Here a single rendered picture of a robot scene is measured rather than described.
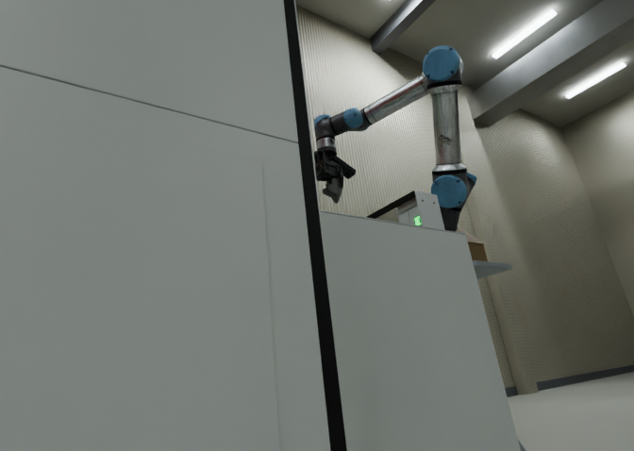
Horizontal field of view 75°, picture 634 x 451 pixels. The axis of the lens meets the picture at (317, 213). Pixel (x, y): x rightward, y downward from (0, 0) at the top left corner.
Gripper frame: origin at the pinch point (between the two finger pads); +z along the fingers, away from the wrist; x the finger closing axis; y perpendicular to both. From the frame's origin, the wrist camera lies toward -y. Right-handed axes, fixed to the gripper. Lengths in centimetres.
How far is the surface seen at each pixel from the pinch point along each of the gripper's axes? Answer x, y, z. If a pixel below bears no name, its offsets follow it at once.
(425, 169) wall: -278, -427, -243
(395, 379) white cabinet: 46, 31, 62
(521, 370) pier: -261, -519, 78
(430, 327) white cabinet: 46, 18, 53
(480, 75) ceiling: -244, -635, -493
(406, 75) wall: -278, -435, -439
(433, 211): 40.0, -0.6, 20.5
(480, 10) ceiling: -140, -488, -493
